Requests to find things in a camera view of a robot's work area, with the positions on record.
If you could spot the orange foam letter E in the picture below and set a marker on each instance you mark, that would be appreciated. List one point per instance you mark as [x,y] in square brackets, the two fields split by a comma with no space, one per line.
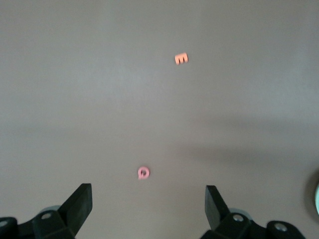
[180,59]

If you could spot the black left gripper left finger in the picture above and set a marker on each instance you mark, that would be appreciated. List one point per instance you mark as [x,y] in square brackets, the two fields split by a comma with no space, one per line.
[74,214]

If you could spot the light green round plate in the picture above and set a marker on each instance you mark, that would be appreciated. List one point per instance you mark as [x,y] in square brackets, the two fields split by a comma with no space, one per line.
[317,199]

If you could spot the brown table cover sheet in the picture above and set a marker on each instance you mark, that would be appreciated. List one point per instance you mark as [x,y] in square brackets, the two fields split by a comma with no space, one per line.
[99,74]

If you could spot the pink foam letter Q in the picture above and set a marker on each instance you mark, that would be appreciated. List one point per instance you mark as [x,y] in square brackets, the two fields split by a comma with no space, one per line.
[139,172]

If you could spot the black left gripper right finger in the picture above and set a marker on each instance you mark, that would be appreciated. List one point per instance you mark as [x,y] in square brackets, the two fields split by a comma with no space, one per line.
[219,216]

